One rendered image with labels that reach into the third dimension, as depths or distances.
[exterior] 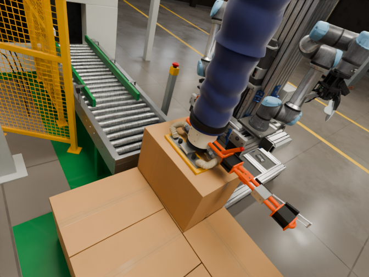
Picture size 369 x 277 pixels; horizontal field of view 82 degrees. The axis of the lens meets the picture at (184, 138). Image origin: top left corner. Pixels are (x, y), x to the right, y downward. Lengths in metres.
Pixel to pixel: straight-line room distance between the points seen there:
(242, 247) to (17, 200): 1.80
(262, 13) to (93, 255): 1.36
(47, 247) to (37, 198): 0.44
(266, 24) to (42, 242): 1.97
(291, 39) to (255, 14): 0.81
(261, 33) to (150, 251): 1.22
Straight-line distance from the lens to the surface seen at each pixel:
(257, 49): 0.98
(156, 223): 1.46
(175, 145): 1.31
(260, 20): 0.94
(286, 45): 1.71
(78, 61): 3.12
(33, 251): 2.03
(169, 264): 1.38
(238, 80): 1.02
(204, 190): 1.17
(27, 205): 2.24
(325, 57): 1.54
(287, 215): 1.11
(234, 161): 1.18
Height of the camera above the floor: 1.83
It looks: 39 degrees down
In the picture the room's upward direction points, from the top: 19 degrees clockwise
